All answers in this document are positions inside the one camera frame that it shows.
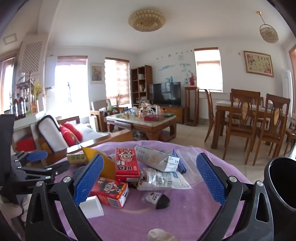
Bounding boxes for yellow-green carton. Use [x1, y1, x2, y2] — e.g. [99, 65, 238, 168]
[67, 153, 87, 165]

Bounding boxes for window with blind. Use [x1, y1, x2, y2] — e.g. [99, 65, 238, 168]
[55, 56, 89, 116]
[105, 57, 130, 101]
[194, 48, 223, 93]

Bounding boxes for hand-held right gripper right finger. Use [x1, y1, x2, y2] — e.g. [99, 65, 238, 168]
[196, 152, 274, 241]

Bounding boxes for wooden door frame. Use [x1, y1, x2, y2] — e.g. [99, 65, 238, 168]
[289, 44, 296, 70]

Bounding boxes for wooden armchair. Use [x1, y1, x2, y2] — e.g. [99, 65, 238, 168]
[90, 99, 111, 132]

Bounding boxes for framed floral picture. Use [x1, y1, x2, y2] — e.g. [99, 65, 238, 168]
[243, 50, 274, 77]

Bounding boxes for wooden sofa white cushions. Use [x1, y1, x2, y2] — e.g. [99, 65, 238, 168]
[11, 111, 133, 160]

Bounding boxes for metal bottle rack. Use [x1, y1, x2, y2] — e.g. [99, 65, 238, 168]
[9, 72, 44, 120]

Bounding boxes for small white box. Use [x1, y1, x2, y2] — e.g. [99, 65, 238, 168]
[79, 195, 104, 219]

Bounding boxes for black television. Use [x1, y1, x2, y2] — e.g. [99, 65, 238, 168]
[149, 82, 181, 107]

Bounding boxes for round ceiling lamp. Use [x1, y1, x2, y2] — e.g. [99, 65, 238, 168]
[128, 9, 166, 32]

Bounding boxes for wooden dining chair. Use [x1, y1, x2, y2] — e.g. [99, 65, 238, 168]
[204, 89, 228, 142]
[284, 113, 296, 153]
[253, 93, 291, 165]
[225, 89, 261, 154]

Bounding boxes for black trash bin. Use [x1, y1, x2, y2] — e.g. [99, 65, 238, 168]
[264, 157, 296, 241]

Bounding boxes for wooden dining table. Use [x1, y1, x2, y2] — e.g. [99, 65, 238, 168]
[215, 100, 292, 149]

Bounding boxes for purple cloth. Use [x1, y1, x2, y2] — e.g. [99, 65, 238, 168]
[50, 140, 252, 241]

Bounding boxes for person's right hand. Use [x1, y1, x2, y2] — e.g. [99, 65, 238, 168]
[148, 228, 176, 241]

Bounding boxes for white standing air conditioner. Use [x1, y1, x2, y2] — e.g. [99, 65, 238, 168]
[282, 69, 293, 99]

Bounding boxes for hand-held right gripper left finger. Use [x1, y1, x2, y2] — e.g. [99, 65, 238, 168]
[25, 153, 104, 241]

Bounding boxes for white barcode plastic package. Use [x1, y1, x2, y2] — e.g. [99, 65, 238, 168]
[136, 167, 192, 191]

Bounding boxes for black and white small packet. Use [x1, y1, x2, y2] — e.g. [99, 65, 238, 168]
[142, 191, 170, 209]

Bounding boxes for wooden coffee table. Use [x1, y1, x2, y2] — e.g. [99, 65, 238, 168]
[106, 113, 177, 142]

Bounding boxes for framed sunflower picture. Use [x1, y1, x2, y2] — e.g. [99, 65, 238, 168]
[90, 63, 104, 84]

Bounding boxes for wooden television stand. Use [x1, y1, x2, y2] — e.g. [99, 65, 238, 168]
[159, 106, 185, 124]

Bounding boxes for coffee table clutter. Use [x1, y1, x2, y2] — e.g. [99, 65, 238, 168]
[116, 102, 173, 121]

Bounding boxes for white radiator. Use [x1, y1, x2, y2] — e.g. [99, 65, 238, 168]
[199, 97, 222, 121]

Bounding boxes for blue packet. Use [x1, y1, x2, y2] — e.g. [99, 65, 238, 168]
[171, 149, 187, 175]

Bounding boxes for person's left hand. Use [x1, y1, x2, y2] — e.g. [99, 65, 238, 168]
[0, 194, 31, 223]

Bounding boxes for white lattice cabinet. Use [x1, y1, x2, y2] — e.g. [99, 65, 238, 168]
[17, 34, 49, 79]

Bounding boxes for tall wooden plant stand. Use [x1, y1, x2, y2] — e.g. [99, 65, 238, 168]
[184, 86, 200, 127]

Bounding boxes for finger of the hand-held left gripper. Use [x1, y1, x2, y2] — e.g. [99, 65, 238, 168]
[10, 160, 71, 186]
[11, 150, 48, 168]

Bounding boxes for red cushion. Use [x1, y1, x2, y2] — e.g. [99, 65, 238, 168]
[63, 122, 83, 142]
[59, 126, 80, 147]

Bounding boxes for yellow envelope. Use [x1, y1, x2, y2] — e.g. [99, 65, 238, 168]
[81, 146, 116, 180]

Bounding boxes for red milk carton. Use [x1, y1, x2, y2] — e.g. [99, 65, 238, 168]
[115, 148, 140, 182]
[89, 177, 129, 208]

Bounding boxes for red box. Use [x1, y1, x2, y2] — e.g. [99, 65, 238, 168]
[16, 137, 36, 152]

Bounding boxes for clear plastic bag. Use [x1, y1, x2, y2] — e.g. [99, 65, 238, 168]
[177, 146, 204, 181]

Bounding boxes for white and blue carton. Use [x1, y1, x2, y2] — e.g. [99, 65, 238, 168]
[134, 145, 180, 172]

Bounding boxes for wooden bookshelf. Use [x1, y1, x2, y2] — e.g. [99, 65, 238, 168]
[131, 65, 153, 105]

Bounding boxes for crystal pendant lamp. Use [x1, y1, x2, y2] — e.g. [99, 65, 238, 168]
[257, 11, 279, 43]

